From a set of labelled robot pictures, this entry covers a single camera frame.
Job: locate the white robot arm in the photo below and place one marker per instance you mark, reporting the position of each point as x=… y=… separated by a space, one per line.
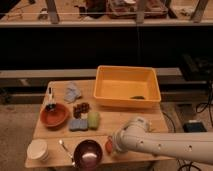
x=135 y=136

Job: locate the black foot pedal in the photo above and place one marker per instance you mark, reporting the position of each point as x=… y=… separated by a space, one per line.
x=190 y=127

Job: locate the metal spoon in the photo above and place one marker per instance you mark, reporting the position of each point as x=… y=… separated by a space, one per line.
x=61 y=142

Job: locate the bunch of dark grapes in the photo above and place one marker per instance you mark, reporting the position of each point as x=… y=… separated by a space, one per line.
x=80 y=108

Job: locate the yellow plastic tub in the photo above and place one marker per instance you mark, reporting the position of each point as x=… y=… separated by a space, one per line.
x=114 y=85

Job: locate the green sponge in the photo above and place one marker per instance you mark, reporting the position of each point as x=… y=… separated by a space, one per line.
x=93 y=119

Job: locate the stack of white bowls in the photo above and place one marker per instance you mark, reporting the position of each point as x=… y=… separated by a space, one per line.
x=38 y=150

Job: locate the crumpled light blue cloth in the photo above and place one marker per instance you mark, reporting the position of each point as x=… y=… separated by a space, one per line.
x=72 y=92

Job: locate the blue sponge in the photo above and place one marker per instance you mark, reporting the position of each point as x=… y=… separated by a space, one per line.
x=78 y=125

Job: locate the red bowl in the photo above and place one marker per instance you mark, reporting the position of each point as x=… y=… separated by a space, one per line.
x=54 y=117

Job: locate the wooden table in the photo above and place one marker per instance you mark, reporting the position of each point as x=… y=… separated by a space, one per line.
x=111 y=120

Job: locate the dark green item in tub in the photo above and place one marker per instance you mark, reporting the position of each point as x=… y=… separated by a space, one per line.
x=137 y=97

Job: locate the purple metallic bowl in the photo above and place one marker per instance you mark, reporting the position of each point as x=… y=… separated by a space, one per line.
x=88 y=155

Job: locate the red yellow apple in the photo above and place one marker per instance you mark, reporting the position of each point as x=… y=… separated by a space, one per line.
x=109 y=147

